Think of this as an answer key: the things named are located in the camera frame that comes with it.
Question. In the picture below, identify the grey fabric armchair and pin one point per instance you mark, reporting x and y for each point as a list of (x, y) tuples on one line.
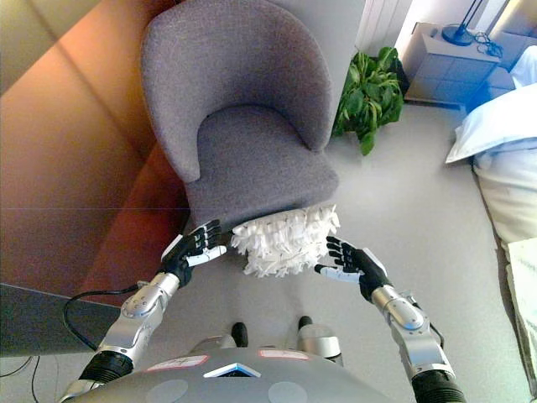
[(235, 63)]

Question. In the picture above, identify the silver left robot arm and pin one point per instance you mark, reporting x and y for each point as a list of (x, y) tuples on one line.
[(138, 306)]

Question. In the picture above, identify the blue lamp base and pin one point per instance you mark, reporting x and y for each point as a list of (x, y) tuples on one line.
[(458, 34)]

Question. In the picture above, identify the black robot foot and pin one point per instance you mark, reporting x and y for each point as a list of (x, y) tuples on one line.
[(305, 322), (239, 333)]

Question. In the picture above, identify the patterned white bed throw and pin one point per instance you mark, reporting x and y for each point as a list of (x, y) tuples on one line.
[(524, 285)]

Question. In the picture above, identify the white fringed pillow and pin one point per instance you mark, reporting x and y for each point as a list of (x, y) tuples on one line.
[(281, 245)]

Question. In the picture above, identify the silver right robot leg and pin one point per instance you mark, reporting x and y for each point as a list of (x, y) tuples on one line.
[(321, 342)]

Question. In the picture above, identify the grey robot torso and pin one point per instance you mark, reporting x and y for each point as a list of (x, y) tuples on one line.
[(235, 386)]

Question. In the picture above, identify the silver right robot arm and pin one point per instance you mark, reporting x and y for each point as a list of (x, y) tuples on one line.
[(407, 319)]

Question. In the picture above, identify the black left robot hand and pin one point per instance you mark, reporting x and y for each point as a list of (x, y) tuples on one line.
[(191, 249)]

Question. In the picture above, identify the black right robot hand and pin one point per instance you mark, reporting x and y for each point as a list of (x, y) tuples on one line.
[(358, 264)]

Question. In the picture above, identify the grey bedside cabinet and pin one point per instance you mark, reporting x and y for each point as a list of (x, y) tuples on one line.
[(449, 71)]

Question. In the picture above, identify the silver left robot leg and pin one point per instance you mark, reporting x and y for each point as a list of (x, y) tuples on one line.
[(222, 342)]

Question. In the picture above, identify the black right robot foot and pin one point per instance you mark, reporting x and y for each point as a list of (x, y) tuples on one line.
[(305, 322)]

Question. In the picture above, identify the white bed pillow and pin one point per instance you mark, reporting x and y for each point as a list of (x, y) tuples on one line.
[(495, 126), (526, 67)]

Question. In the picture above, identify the green potted plant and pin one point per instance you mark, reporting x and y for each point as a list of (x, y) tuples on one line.
[(369, 96)]

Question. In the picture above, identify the silver robot leg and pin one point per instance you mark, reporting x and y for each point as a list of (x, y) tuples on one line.
[(321, 342), (222, 342)]

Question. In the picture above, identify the white ribbed radiator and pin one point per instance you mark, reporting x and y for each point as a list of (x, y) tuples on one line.
[(377, 21)]

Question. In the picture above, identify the black left robot foot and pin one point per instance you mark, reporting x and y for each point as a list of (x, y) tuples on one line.
[(239, 333)]

